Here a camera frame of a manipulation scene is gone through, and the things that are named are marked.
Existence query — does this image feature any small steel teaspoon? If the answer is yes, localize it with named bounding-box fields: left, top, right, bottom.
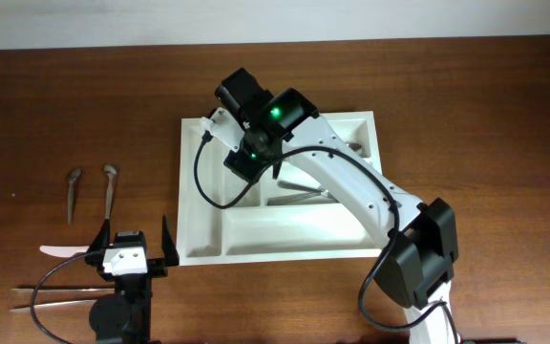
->
left=103, top=164, right=117, bottom=220
left=67, top=168, right=82, bottom=225

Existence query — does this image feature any steel spoon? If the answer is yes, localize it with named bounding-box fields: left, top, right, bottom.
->
left=346, top=141, right=365, bottom=157

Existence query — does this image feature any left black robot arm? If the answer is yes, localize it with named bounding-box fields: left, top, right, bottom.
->
left=85, top=218, right=180, bottom=344

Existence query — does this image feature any right black cable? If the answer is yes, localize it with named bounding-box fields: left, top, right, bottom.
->
left=192, top=131, right=462, bottom=344

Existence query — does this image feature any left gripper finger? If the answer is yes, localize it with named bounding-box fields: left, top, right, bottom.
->
left=161, top=215, right=180, bottom=266
left=88, top=219, right=110, bottom=252

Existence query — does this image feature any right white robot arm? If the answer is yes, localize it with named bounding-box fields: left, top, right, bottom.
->
left=214, top=68, right=461, bottom=343

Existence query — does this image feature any steel fork in tray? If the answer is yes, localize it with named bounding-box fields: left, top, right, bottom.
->
left=277, top=181, right=326, bottom=194

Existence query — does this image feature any left black cable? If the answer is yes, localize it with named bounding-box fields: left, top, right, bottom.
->
left=30, top=250, right=104, bottom=344

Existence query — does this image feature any steel fork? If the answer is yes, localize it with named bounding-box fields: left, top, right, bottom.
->
left=277, top=181, right=326, bottom=194
left=266, top=191, right=336, bottom=205

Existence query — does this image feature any black cable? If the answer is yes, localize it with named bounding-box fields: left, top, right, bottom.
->
left=192, top=131, right=462, bottom=344
left=30, top=250, right=104, bottom=344

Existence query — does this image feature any white plastic knife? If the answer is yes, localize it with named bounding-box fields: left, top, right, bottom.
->
left=39, top=246, right=89, bottom=258

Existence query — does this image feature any white plastic cutlery tray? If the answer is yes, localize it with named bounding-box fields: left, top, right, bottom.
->
left=177, top=118, right=380, bottom=266

